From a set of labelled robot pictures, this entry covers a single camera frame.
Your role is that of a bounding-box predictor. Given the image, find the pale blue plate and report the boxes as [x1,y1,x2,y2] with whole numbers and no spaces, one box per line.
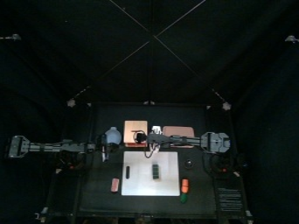
[104,126,123,145]

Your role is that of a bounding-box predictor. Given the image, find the white toy knife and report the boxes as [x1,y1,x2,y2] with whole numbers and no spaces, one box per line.
[100,144,108,163]

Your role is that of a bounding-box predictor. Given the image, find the dark green sushi roll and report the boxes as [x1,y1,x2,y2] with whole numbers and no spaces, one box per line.
[151,164,161,180]

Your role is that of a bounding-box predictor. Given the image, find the white cutting board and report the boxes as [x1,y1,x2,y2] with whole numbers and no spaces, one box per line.
[120,150,181,197]

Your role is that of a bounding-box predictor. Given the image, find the orange wooden box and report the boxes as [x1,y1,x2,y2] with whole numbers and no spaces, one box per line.
[123,120,149,148]

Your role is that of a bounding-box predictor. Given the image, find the pink rounded tray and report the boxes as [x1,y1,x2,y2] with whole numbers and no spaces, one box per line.
[161,125,196,149]

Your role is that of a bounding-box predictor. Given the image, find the black round knob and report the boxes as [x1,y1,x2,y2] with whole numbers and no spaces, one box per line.
[183,158,195,170]

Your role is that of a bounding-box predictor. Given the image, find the pink toy food piece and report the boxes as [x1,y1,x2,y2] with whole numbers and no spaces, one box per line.
[109,178,120,193]

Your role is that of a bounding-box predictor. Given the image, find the orange toy food piece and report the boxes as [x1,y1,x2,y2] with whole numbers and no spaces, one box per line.
[180,178,191,194]

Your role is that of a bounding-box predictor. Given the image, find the white printed label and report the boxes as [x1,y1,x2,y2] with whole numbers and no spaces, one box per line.
[217,186,243,214]

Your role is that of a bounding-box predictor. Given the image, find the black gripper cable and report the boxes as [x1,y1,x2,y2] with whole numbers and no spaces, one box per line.
[144,143,161,159]

